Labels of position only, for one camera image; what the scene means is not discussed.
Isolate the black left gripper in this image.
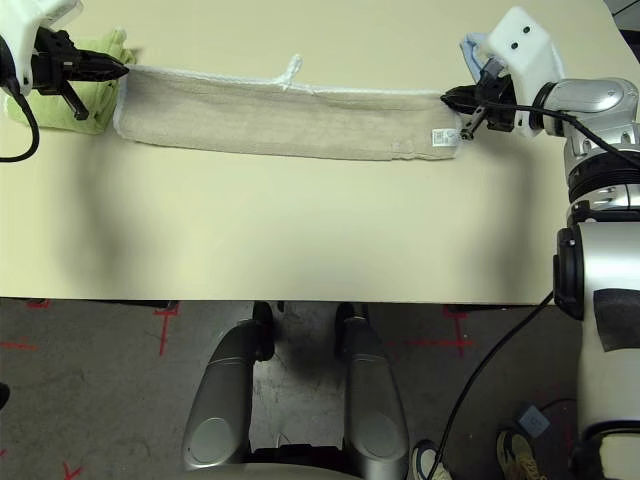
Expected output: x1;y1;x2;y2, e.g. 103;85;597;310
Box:
27;28;131;122

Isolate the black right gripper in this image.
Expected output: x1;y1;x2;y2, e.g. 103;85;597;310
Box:
440;58;517;139

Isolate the beige towel with white trim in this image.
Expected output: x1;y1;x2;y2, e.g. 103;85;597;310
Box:
112;53;470;163

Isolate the folded light blue towel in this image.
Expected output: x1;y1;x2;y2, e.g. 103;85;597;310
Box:
458;32;566;82

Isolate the folded green towel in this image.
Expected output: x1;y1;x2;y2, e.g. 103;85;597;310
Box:
2;28;134;137

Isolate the small blue box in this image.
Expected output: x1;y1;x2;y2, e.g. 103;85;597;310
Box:
514;403;552;439

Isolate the yellowish grey sneaker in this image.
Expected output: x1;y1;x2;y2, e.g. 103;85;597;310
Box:
495;428;544;480

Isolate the white grey sneaker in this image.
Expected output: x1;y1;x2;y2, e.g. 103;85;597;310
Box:
410;438;451;480

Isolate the grey robot waist housing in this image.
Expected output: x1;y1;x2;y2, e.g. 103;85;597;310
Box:
192;462;366;480

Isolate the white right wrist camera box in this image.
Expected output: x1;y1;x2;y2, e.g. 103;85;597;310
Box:
482;5;567;139

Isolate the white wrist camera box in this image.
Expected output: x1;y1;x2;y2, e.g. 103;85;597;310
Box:
482;5;567;139
0;0;84;97

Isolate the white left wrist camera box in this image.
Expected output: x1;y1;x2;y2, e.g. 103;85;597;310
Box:
0;0;84;97

